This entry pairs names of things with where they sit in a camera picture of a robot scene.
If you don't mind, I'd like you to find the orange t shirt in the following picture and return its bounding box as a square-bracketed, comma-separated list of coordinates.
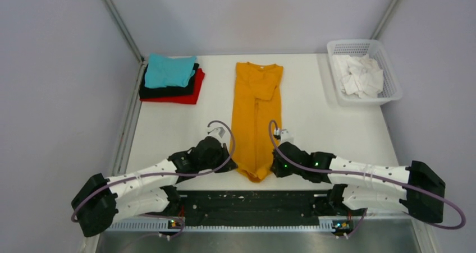
[231, 62, 283, 183]

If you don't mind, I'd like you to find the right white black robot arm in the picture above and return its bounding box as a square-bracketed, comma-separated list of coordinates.
[271, 142, 446, 223]

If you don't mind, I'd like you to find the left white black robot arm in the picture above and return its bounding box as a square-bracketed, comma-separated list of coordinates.
[71, 136, 237, 237]

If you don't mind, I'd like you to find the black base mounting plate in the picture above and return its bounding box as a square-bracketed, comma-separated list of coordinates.
[160, 190, 364, 227]

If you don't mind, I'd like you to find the folded red t shirt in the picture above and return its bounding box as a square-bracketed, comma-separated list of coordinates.
[140, 67, 205, 105]

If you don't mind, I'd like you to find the folded black t shirt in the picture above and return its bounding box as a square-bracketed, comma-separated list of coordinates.
[139, 63, 199, 99]

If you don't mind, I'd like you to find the folded teal t shirt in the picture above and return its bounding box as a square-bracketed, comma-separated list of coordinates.
[144, 54, 196, 89]

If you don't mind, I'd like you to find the crumpled white t shirt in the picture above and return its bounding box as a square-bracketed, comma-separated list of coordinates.
[332, 54, 384, 99]

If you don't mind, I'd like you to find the white plastic basket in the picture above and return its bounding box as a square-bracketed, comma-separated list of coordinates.
[327, 39, 402, 106]

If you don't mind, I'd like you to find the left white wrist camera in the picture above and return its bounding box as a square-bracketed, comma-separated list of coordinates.
[207, 127, 226, 140]

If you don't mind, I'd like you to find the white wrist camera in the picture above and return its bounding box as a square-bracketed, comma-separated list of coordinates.
[273, 128, 294, 145]
[207, 127, 226, 140]

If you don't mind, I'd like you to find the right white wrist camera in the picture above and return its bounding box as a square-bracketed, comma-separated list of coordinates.
[273, 128, 294, 145]

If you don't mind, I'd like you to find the left side aluminium rail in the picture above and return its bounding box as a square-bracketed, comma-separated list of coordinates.
[109, 61, 147, 176]

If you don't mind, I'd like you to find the white slotted cable duct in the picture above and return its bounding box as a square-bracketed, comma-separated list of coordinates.
[107, 218, 353, 233]

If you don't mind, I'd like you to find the left aluminium frame post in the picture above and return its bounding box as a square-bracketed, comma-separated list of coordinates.
[102, 0, 144, 63]

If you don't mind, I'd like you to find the aluminium frame post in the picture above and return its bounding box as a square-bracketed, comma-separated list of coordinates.
[102, 0, 144, 63]
[370, 0, 402, 40]

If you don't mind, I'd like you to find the right aluminium frame post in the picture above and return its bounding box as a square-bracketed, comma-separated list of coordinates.
[370, 0, 402, 40]

